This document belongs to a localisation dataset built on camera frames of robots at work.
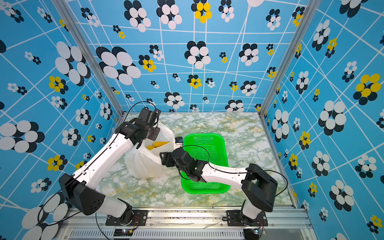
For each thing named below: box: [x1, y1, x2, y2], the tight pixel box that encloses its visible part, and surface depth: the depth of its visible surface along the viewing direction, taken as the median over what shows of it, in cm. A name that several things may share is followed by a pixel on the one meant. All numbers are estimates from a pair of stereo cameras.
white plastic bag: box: [125, 122, 175, 179], surface depth 77 cm
